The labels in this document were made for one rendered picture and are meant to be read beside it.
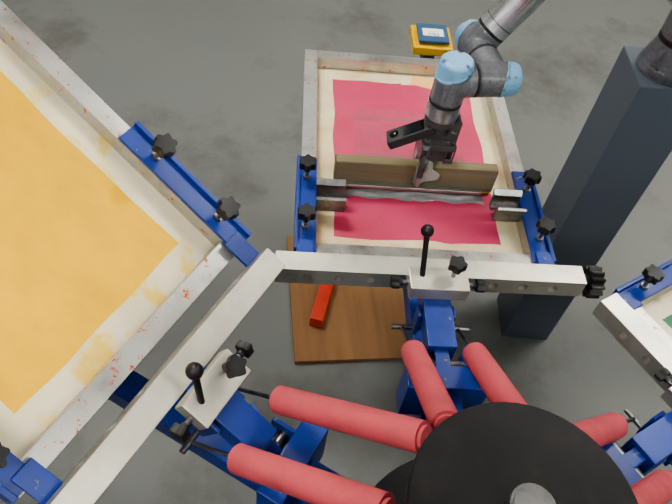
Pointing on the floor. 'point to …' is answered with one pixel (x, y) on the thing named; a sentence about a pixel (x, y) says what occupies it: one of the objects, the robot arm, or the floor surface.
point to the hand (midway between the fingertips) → (413, 177)
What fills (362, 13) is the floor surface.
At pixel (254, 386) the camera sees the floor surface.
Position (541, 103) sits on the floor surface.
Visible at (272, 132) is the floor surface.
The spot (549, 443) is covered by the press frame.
